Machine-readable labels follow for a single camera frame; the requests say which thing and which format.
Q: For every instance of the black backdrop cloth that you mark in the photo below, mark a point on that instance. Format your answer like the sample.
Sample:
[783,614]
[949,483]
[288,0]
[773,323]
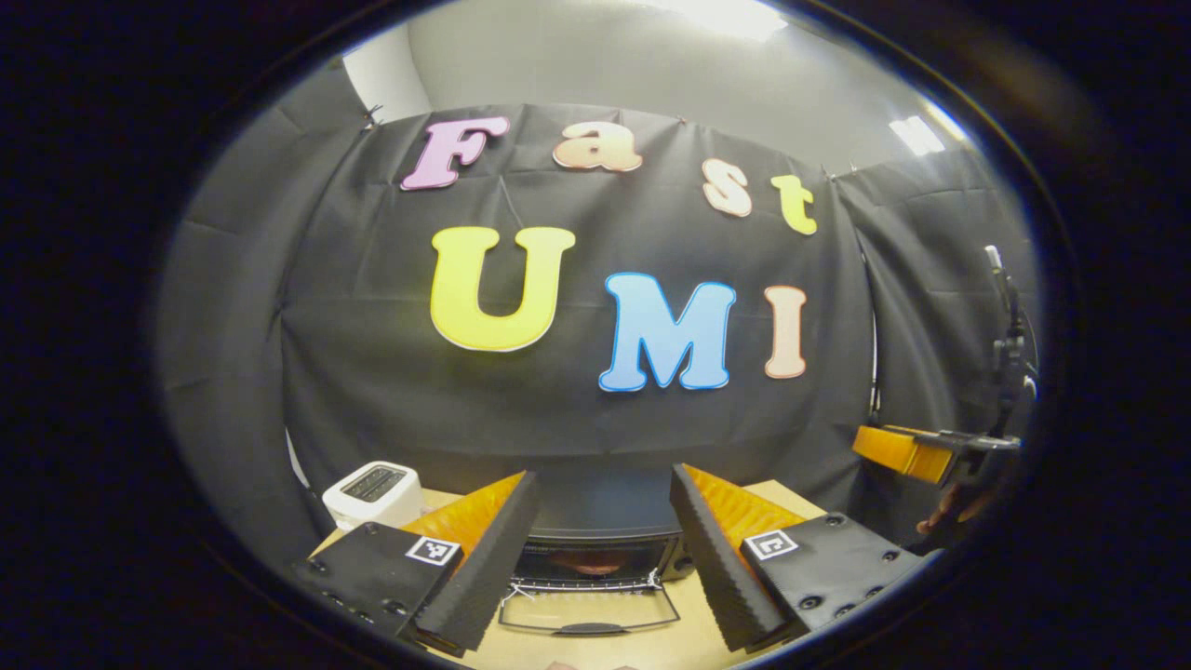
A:
[372,372]

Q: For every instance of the brown meat piece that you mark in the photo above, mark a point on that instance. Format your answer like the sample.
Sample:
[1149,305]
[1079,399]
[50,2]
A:
[591,562]

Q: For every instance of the black electric oven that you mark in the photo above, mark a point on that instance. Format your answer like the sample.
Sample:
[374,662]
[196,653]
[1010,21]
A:
[605,507]

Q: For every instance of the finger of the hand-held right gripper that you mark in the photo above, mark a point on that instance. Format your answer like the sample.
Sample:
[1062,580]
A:
[903,451]

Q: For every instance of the large ceiling light panel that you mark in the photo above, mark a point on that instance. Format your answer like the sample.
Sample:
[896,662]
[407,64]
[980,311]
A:
[726,17]

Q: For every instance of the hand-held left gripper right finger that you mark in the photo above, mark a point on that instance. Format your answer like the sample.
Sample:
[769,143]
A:
[721,577]

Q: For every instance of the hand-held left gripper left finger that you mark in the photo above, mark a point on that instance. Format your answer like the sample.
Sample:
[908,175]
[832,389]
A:
[484,577]

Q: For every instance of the small ceiling light panel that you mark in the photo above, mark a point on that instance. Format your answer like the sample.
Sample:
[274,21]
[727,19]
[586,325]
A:
[916,136]

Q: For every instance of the white toaster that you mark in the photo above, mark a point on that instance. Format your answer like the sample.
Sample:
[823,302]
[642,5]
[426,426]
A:
[372,498]

